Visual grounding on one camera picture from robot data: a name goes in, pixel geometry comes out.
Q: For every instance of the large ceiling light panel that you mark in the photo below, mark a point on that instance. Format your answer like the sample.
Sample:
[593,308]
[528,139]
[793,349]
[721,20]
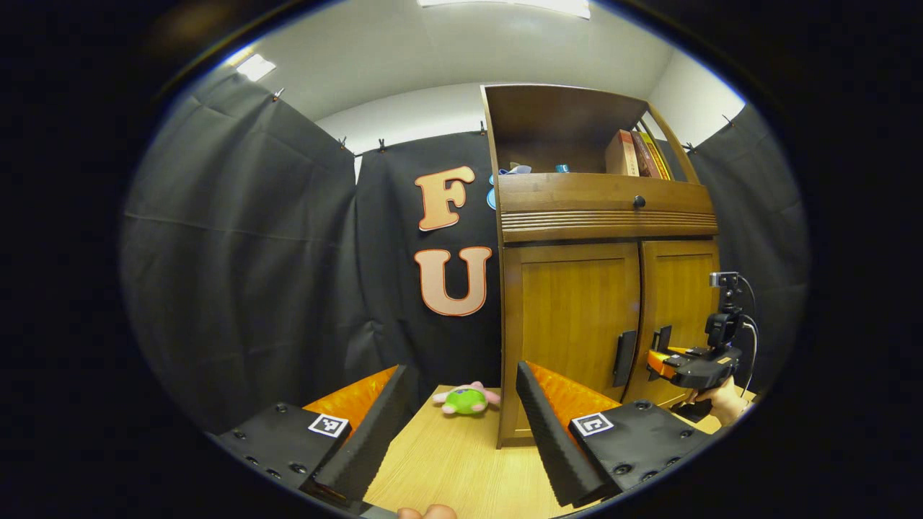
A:
[505,4]

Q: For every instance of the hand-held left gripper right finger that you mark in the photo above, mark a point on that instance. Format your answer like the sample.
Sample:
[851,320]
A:
[548,440]

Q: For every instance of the green and pink plush toy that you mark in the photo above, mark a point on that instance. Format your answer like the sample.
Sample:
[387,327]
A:
[465,400]

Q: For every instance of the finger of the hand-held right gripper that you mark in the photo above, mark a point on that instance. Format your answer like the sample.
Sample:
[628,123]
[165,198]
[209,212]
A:
[660,360]

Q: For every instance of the wooden cabinet door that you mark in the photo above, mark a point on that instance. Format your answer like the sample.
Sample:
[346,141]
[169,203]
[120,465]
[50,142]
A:
[570,310]
[681,288]

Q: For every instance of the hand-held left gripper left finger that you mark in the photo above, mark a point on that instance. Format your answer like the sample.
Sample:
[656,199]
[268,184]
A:
[368,447]

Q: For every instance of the brown book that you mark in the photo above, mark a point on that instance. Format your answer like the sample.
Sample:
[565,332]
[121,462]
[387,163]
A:
[645,155]

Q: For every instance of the wooden drawer with black knob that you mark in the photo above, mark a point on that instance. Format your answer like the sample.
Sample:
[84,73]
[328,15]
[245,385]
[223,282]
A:
[577,194]

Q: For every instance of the beige book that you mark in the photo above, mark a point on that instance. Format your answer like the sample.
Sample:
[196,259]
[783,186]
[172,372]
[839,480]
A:
[620,153]

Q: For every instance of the wooden double-door shoe cabinet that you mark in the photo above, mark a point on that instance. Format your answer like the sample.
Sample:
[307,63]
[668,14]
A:
[562,115]

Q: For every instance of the small ceiling light panel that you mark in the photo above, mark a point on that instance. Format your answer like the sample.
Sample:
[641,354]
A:
[255,67]

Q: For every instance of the yellow book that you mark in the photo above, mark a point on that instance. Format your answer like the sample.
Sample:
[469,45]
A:
[660,158]

